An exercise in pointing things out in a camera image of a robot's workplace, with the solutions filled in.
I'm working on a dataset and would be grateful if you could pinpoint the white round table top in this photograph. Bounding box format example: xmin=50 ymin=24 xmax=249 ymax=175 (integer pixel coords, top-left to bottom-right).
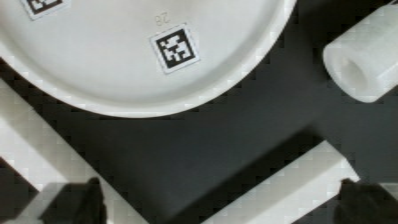
xmin=0 ymin=0 xmax=299 ymax=118

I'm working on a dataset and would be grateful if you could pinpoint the white cylindrical table leg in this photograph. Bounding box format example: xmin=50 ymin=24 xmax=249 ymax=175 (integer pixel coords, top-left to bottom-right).
xmin=324 ymin=0 xmax=398 ymax=103

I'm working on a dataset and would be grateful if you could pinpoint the white front fence bar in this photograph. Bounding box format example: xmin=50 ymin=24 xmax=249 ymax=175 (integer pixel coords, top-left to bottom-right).
xmin=203 ymin=141 xmax=366 ymax=224

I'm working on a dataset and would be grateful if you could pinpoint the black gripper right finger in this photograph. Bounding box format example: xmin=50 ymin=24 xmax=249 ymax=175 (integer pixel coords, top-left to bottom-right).
xmin=333 ymin=179 xmax=398 ymax=224

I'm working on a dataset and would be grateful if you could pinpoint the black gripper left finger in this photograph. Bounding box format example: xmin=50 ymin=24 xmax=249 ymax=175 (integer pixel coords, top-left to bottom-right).
xmin=39 ymin=178 xmax=107 ymax=224

